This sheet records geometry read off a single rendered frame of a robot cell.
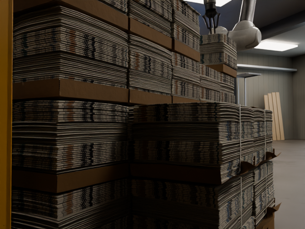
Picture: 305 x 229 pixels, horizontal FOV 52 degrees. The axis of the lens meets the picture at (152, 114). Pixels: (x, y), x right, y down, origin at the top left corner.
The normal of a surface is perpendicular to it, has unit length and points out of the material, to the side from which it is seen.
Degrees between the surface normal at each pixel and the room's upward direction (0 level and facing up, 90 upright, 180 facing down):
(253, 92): 90
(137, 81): 90
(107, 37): 90
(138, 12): 90
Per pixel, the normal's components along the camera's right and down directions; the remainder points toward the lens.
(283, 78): 0.38, -0.03
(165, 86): 0.86, -0.01
